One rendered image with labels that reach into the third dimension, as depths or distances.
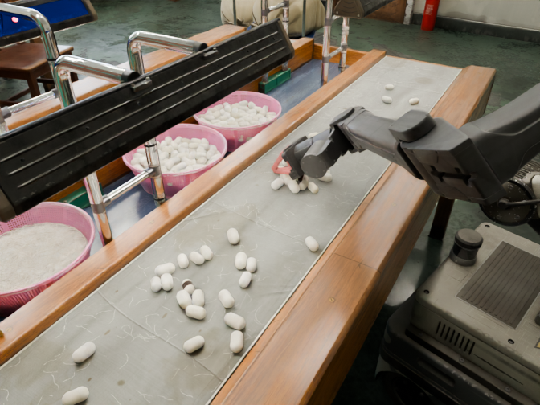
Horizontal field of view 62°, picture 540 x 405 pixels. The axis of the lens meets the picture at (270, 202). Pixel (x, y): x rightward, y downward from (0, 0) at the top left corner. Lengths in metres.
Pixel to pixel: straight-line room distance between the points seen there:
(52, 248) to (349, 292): 0.59
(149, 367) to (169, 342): 0.05
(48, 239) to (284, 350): 0.56
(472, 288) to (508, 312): 0.10
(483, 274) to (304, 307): 0.69
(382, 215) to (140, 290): 0.50
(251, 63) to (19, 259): 0.58
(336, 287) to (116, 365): 0.37
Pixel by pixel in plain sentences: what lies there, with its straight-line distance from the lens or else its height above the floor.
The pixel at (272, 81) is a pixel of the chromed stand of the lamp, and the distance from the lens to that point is 1.75.
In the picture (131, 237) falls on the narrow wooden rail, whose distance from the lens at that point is 0.91.
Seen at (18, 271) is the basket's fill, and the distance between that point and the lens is 0.97.
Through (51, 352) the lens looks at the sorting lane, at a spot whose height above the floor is 0.74.
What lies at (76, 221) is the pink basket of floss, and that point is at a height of 0.74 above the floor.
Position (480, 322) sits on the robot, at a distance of 1.21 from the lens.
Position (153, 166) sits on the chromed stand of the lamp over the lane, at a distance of 0.95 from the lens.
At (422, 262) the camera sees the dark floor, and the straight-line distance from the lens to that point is 2.04.
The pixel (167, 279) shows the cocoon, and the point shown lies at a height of 0.76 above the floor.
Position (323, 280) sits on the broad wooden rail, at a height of 0.76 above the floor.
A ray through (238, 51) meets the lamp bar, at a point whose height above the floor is 1.09.
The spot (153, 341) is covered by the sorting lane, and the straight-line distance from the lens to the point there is 0.76.
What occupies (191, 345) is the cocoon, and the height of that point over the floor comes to 0.76.
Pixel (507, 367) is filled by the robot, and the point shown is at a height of 0.42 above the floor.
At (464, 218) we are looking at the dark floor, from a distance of 2.36.
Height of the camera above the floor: 1.33
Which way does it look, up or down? 36 degrees down
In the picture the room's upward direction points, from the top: straight up
